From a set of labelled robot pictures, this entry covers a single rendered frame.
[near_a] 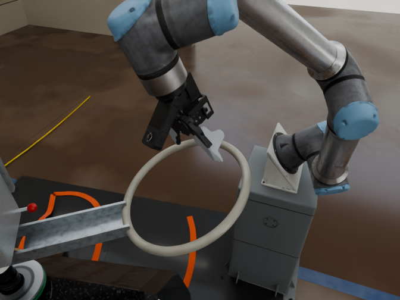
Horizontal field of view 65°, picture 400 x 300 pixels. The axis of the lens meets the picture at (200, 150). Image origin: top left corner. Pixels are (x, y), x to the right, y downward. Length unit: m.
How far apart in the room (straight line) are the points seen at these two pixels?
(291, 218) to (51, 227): 1.12
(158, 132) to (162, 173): 2.35
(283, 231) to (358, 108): 1.02
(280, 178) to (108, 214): 0.86
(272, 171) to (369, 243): 1.34
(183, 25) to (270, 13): 0.27
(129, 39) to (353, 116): 0.61
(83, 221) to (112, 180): 1.80
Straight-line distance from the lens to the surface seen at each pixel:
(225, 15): 0.54
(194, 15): 0.54
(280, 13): 0.77
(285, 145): 1.60
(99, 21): 6.70
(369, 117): 0.94
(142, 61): 0.58
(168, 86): 0.61
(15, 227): 1.20
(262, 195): 1.63
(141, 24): 0.56
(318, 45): 0.89
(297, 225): 1.74
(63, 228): 1.24
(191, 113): 0.67
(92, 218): 1.22
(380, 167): 3.49
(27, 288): 1.39
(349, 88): 0.96
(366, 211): 2.99
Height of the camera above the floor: 2.01
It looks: 38 degrees down
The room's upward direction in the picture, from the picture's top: straight up
